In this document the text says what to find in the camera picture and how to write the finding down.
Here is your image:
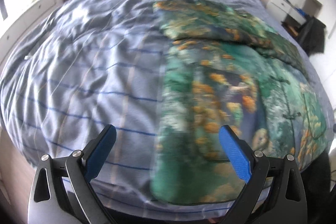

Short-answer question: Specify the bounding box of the white desk with drawer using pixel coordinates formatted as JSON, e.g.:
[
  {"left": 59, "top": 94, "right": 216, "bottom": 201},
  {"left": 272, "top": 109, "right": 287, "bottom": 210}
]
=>
[{"left": 260, "top": 0, "right": 306, "bottom": 26}]

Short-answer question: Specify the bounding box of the green landscape print silk robe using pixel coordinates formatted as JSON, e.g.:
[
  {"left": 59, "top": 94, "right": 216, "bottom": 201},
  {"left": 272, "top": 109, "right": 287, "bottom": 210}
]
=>
[{"left": 150, "top": 0, "right": 327, "bottom": 205}]

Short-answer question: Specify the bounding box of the blue checked bed cover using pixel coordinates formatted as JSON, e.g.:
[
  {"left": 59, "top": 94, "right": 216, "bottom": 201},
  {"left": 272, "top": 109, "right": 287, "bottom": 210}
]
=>
[{"left": 1, "top": 0, "right": 334, "bottom": 221}]

